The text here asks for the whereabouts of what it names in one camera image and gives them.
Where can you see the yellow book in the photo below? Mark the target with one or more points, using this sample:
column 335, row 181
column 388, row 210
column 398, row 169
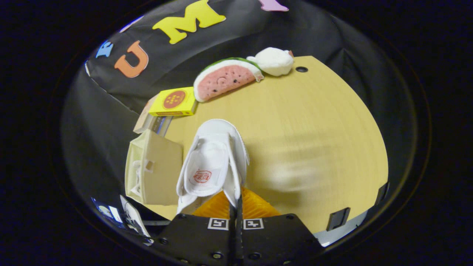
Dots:
column 173, row 100

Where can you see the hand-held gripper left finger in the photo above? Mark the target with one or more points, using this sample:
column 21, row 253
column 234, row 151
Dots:
column 199, row 236

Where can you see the blue book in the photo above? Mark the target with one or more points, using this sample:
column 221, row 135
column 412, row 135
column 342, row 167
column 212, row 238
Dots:
column 162, row 125

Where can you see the white plush toy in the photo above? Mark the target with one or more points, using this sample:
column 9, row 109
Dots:
column 273, row 61

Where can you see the black table edge bracket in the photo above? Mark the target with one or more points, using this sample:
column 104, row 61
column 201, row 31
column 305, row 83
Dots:
column 383, row 193
column 338, row 219

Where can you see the white shoe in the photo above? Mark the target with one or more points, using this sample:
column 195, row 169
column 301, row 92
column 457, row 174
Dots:
column 214, row 155
column 137, row 181

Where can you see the white paper card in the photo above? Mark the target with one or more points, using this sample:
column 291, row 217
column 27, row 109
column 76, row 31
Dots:
column 135, row 218

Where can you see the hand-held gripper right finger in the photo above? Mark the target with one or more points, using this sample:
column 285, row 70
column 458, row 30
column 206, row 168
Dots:
column 273, row 236

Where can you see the watermelon slice plush toy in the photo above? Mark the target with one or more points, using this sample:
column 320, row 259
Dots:
column 225, row 79

